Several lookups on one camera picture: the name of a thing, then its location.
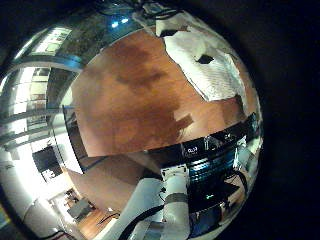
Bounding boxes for black computer with blue light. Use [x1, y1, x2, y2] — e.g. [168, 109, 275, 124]
[189, 208, 223, 236]

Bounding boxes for white red striped cloth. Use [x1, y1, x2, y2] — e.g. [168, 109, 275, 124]
[155, 16, 250, 103]

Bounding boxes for black control box teal vents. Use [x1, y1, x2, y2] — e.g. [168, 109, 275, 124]
[181, 131, 250, 214]

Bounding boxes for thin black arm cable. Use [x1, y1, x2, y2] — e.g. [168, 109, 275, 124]
[118, 203, 167, 240]

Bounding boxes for black monitor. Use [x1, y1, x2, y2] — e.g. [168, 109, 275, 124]
[32, 145, 64, 178]

